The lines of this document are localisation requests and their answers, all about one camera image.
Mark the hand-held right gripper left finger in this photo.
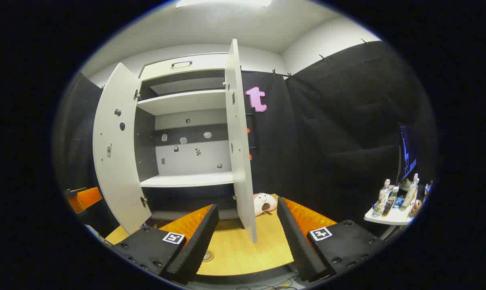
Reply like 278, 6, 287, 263
112, 203, 220, 286

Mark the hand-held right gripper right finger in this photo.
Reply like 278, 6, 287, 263
276, 197, 388, 282

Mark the white cabinet door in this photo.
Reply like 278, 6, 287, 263
93, 62, 152, 235
224, 39, 258, 244
139, 54, 228, 82

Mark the pink plush toy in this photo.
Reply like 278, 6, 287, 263
253, 193, 278, 217

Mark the white cabinet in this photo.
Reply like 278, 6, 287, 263
134, 52, 245, 222

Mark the clear plastic bottle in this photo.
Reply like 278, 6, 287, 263
373, 179, 391, 216

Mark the white side table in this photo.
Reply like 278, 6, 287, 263
364, 189, 419, 240

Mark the dark label bottle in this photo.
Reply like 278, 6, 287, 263
382, 186, 400, 217

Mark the black backdrop cloth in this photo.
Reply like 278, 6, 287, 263
54, 40, 437, 242

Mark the pale spray bottle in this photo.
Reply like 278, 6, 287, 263
401, 173, 419, 210

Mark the computer monitor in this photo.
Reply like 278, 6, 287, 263
396, 123, 421, 188

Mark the bundle of cables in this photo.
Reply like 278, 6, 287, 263
237, 278, 304, 290

